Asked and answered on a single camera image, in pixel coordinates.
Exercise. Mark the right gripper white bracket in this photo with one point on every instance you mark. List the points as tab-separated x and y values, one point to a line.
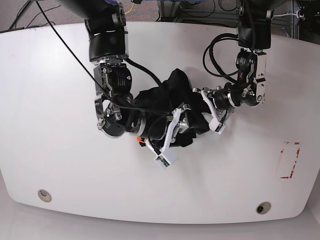
172	127

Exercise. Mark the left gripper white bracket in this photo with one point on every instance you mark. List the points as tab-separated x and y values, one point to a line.
220	102

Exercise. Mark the black t-shirt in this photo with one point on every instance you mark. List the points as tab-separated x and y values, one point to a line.
172	93

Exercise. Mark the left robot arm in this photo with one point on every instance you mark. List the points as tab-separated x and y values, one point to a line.
247	84

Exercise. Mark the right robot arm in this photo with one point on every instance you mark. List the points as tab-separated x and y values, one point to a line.
147	115

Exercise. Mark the red tape rectangle marking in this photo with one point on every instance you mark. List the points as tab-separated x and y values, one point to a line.
288	159

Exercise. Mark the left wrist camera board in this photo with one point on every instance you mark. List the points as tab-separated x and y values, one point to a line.
216	126

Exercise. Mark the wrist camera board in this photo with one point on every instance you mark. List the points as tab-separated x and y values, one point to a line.
166	158
216	126

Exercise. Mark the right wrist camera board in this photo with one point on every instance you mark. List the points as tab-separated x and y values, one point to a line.
166	158

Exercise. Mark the aluminium frame stand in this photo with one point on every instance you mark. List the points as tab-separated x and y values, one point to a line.
168	10

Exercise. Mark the right table cable grommet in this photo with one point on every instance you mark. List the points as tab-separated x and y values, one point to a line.
263	208

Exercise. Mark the table cable grommet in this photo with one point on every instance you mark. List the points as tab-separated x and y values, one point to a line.
263	208
44	195

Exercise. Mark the left table cable grommet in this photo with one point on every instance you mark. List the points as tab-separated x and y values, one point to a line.
44	195

